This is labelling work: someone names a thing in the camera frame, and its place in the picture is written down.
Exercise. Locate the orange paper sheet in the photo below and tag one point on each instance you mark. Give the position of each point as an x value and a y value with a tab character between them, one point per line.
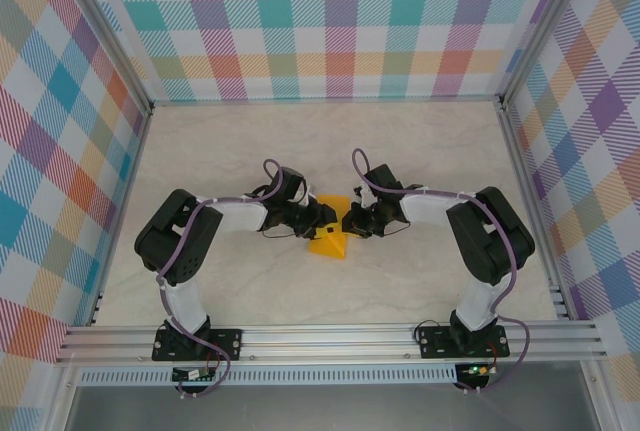
330	250

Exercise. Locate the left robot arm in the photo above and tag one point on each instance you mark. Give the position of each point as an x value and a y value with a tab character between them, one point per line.
175	241

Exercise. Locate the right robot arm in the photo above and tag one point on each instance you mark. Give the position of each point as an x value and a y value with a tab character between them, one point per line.
495	241

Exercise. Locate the grey metal panel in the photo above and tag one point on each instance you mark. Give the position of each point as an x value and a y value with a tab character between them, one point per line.
325	408

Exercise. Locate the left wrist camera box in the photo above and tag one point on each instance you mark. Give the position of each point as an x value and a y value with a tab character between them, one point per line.
290	183

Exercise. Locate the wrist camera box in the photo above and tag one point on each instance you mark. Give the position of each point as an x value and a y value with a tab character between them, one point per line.
382	180
290	183

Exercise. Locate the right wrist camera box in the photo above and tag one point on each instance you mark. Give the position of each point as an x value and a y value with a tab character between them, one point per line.
382	180

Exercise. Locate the wide aluminium mounting rail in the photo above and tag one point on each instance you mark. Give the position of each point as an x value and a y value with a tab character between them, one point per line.
325	343

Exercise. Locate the aluminium frame rail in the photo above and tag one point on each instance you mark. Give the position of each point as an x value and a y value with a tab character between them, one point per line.
122	211
534	211
325	101

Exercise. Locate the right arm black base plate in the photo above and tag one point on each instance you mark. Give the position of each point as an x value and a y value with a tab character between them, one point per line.
432	343

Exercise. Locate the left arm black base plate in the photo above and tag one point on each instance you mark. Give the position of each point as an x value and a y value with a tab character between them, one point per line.
227	343

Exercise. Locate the aluminium frame post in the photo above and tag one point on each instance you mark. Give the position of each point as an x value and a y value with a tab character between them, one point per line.
542	26
107	36

